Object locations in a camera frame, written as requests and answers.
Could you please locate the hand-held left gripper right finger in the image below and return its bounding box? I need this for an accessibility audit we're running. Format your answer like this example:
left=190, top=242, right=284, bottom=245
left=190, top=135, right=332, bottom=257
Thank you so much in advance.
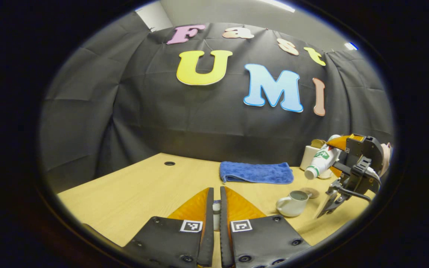
left=220, top=186, right=312, bottom=268

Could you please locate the blue towel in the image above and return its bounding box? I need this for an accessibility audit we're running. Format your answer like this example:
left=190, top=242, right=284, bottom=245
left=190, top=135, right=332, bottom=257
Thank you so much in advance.
left=219, top=161, right=294, bottom=185

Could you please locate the white toaster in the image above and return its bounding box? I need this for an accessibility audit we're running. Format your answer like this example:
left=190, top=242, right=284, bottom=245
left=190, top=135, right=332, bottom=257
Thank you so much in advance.
left=299, top=144, right=334, bottom=179

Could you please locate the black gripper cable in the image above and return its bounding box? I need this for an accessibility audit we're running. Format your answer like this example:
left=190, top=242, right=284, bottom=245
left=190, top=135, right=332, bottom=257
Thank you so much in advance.
left=336, top=184, right=374, bottom=204

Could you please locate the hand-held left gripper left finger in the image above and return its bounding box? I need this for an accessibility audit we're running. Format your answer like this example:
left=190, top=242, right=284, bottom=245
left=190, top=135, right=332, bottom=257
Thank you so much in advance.
left=122, top=187, right=215, bottom=268

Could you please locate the black backdrop cloth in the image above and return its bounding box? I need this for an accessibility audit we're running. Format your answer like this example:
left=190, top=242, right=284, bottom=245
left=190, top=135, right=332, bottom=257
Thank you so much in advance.
left=39, top=13, right=394, bottom=194

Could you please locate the white plastic water bottle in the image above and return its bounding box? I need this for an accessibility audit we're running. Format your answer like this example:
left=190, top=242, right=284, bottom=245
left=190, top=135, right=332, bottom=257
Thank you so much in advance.
left=304, top=144, right=342, bottom=180

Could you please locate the white ceramic teacup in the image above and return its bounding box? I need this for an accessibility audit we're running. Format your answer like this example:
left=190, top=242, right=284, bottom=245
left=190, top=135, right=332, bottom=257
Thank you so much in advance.
left=276, top=191, right=309, bottom=217

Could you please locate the round wooden coaster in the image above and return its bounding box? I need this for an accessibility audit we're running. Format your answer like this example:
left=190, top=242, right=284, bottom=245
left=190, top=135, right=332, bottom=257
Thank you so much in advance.
left=299, top=187, right=320, bottom=199

